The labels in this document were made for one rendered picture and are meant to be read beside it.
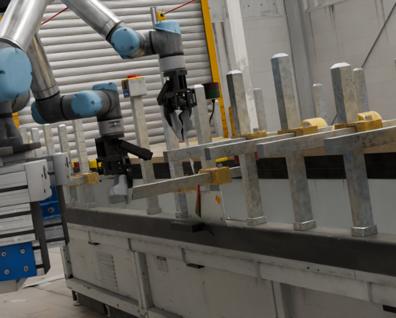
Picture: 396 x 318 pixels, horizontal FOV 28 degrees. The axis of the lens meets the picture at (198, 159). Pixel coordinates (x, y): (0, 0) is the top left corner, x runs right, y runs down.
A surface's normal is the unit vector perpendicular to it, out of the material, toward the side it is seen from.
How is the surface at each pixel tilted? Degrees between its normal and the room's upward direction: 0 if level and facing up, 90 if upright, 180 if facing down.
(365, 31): 90
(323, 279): 90
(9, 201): 90
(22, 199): 90
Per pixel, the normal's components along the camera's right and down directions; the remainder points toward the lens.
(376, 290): -0.88, 0.16
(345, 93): 0.44, -0.02
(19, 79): 0.90, -0.03
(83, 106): -0.34, 0.11
